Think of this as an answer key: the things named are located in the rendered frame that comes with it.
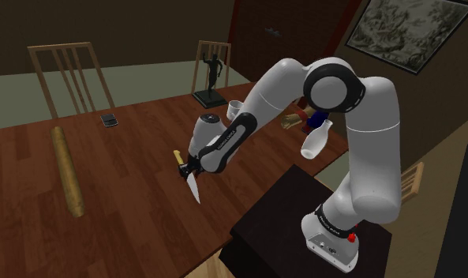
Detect yellow handled kitchen knife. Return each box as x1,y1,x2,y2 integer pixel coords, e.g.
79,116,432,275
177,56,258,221
173,148,202,205

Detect brown wooden table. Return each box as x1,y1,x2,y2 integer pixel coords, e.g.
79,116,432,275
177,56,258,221
0,81,350,278

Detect white cup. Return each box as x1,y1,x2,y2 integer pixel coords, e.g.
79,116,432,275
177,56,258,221
226,100,244,121

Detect small black phone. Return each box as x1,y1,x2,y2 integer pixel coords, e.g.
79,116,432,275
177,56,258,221
100,113,118,128

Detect black human figure statue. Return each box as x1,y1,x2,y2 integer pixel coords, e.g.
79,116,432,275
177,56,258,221
192,52,229,110

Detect dark robot stand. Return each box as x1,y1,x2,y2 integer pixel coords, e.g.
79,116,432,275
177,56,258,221
219,163,393,278

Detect narrow wooden slat chair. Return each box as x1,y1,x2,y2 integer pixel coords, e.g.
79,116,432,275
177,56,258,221
190,39,232,96

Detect tan ribbed bundle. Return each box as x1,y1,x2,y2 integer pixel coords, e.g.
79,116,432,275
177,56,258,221
280,112,308,131

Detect long tan cylinder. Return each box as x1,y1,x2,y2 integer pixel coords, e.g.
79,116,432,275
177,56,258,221
50,126,86,219

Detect white bottle vase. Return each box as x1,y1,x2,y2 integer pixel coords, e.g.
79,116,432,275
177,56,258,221
300,118,334,160

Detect blue and red toy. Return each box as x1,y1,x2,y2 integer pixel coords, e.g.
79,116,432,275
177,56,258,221
301,107,331,134

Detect dark red door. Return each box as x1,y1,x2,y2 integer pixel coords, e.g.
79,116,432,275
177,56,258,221
227,0,360,84

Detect wide wooden slat chair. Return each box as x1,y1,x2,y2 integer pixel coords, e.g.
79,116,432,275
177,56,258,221
27,41,116,119

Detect light wooden chair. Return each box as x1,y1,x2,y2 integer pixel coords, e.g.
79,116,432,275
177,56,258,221
400,161,425,206

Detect black cabinet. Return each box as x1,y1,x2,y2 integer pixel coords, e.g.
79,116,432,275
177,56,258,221
433,141,468,278

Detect black framed wall picture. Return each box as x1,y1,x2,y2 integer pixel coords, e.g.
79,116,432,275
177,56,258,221
344,0,468,76

